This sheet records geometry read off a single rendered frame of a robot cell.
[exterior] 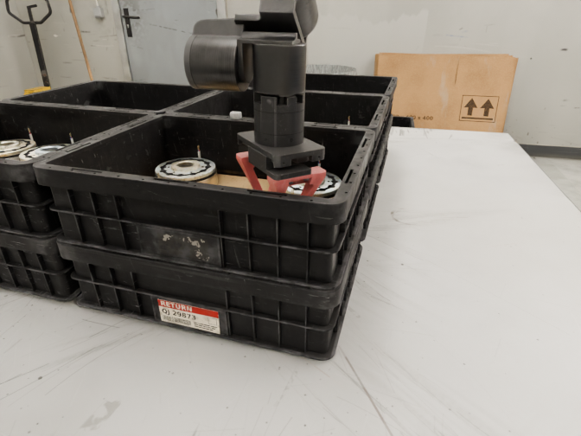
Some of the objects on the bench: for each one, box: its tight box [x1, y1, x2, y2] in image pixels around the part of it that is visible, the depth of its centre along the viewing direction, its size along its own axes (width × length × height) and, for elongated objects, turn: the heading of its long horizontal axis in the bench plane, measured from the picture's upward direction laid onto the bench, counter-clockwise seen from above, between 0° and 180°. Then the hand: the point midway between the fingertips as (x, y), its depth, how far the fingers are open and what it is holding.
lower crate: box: [0, 231, 81, 301], centre depth 75 cm, size 40×30×12 cm
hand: (278, 209), depth 51 cm, fingers open, 6 cm apart
